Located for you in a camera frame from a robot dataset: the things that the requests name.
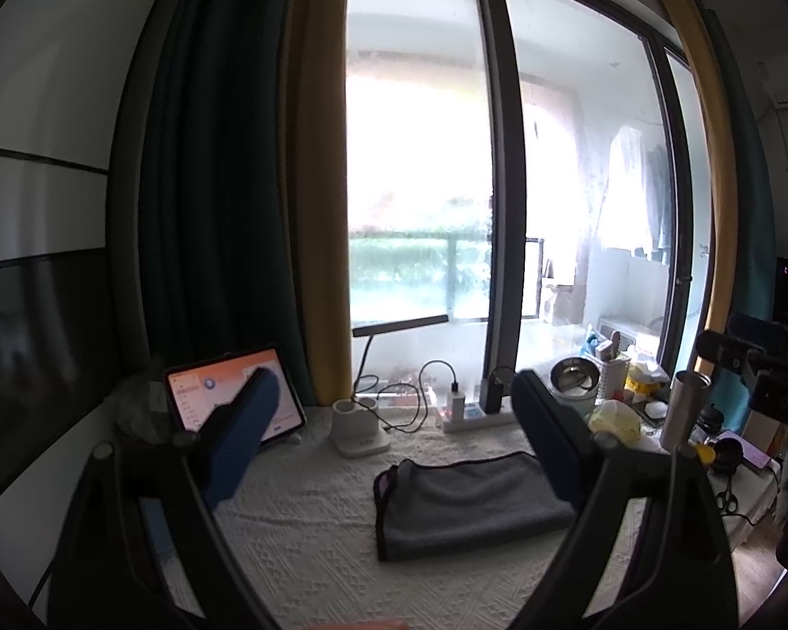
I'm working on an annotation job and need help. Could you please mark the black power adapter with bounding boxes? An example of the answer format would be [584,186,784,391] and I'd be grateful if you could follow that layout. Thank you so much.
[479,369,512,416]

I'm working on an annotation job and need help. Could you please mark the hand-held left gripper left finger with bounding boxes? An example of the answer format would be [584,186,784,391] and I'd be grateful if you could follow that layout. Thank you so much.
[47,366,283,630]

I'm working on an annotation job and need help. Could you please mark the stainless steel bowl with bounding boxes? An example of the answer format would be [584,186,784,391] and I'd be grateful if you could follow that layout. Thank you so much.
[549,355,600,403]

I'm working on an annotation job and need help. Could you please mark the stainless steel tumbler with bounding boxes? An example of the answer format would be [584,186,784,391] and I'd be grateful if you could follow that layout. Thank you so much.
[659,370,705,454]

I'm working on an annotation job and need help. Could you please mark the black round jar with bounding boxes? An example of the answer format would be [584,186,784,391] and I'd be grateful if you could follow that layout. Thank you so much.
[712,443,744,475]

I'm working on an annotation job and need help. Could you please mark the white perforated utensil holder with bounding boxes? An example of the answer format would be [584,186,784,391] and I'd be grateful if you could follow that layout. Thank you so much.
[594,333,633,403]

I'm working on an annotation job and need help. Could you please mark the grey towel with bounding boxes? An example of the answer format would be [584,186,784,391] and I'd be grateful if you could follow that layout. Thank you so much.
[373,450,577,563]

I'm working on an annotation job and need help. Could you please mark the dark green curtain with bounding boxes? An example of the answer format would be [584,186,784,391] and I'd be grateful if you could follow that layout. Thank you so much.
[686,0,779,342]
[108,0,316,434]

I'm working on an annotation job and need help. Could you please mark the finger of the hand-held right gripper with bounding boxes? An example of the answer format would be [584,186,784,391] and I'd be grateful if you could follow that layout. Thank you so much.
[694,329,753,372]

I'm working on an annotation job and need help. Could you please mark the hanging white garment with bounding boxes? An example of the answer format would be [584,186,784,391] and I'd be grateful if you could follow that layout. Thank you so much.
[596,123,672,265]

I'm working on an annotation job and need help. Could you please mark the purple notebook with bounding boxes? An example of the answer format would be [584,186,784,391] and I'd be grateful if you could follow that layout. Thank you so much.
[714,429,772,472]

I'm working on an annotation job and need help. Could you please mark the yellow tissue pack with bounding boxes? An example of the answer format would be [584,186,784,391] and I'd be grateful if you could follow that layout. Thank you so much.
[625,360,672,391]

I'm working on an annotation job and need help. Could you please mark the yellow curtain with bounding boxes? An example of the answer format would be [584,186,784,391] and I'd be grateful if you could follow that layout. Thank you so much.
[644,0,740,375]
[282,0,356,408]

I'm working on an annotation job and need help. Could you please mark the white power strip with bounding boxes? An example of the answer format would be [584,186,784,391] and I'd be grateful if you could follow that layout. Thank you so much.
[436,400,521,434]

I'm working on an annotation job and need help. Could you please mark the white washing machine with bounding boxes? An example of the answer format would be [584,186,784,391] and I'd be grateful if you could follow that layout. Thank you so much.
[596,316,666,364]

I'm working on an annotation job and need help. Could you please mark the black charging cable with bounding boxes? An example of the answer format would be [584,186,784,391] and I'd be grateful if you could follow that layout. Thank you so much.
[355,360,462,435]

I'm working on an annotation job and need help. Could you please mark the black scissors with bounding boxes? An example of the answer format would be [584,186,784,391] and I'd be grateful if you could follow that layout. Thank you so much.
[715,471,740,514]

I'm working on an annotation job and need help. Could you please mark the white base desk lamp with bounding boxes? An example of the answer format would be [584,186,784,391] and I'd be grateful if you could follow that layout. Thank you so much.
[330,315,449,459]

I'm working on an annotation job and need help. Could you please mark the tablet with lit screen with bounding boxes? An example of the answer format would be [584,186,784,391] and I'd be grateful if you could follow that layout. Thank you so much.
[163,345,309,451]

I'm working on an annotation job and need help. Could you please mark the white textured tablecloth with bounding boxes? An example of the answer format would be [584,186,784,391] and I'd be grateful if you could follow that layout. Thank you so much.
[101,400,782,630]

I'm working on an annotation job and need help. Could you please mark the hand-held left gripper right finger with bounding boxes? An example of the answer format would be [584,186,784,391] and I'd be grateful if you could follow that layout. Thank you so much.
[511,369,744,630]

